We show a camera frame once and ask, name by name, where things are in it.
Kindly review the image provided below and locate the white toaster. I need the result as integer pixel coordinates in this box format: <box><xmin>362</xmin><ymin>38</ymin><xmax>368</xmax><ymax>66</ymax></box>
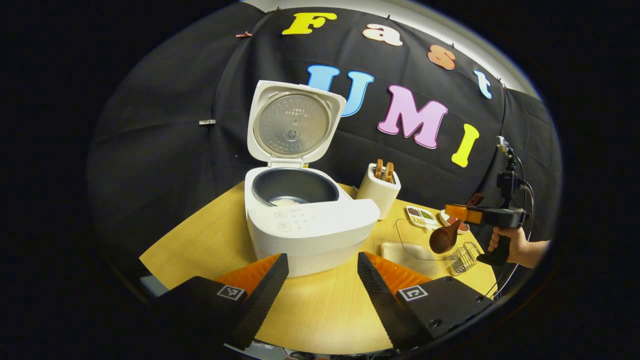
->
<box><xmin>356</xmin><ymin>162</ymin><xmax>402</xmax><ymax>221</ymax></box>

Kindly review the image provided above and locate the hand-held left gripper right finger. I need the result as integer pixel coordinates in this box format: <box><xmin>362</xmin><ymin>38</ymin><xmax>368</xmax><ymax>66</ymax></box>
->
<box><xmin>357</xmin><ymin>251</ymin><xmax>496</xmax><ymax>352</ymax></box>

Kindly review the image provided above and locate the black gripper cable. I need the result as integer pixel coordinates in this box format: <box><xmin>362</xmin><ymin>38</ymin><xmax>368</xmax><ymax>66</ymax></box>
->
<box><xmin>492</xmin><ymin>155</ymin><xmax>536</xmax><ymax>301</ymax></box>

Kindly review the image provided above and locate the white divided bean dish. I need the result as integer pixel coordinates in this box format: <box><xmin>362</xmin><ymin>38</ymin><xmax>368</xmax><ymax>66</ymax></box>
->
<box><xmin>406</xmin><ymin>205</ymin><xmax>439</xmax><ymax>230</ymax></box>

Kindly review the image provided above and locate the wire chopstick holder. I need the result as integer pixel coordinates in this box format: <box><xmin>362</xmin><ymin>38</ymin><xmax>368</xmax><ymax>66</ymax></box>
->
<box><xmin>446</xmin><ymin>241</ymin><xmax>483</xmax><ymax>277</ymax></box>

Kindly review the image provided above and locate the white rice cooker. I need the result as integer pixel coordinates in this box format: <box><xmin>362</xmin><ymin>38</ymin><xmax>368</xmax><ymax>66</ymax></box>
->
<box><xmin>244</xmin><ymin>80</ymin><xmax>381</xmax><ymax>278</ymax></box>

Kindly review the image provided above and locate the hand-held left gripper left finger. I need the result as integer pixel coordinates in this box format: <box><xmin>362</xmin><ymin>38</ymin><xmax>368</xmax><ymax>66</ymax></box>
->
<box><xmin>150</xmin><ymin>253</ymin><xmax>290</xmax><ymax>351</ymax></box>

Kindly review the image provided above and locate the clear rice container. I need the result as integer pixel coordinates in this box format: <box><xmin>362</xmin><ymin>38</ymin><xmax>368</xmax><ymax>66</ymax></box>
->
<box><xmin>381</xmin><ymin>218</ymin><xmax>483</xmax><ymax>265</ymax></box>

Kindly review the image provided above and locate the brown wooden spoon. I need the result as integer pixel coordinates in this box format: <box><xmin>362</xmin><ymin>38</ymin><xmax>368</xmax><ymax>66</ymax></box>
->
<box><xmin>429</xmin><ymin>193</ymin><xmax>485</xmax><ymax>255</ymax></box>

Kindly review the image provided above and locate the round white plate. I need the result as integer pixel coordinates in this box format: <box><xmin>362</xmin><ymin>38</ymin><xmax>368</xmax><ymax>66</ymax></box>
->
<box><xmin>439</xmin><ymin>209</ymin><xmax>471</xmax><ymax>236</ymax></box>

